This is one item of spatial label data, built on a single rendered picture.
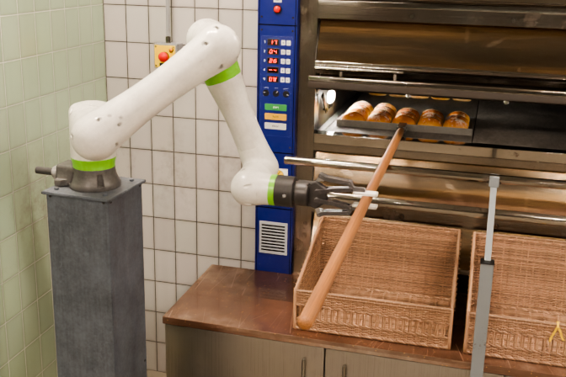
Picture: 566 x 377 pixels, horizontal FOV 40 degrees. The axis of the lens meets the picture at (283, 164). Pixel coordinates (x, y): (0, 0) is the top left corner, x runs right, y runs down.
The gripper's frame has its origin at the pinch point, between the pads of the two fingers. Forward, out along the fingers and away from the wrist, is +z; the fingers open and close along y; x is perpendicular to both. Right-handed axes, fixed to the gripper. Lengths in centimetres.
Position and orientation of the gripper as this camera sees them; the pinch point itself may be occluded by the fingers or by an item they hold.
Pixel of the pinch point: (365, 199)
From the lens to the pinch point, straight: 223.1
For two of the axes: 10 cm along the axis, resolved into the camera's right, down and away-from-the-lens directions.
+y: -0.3, 9.6, 2.7
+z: 9.7, 0.9, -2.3
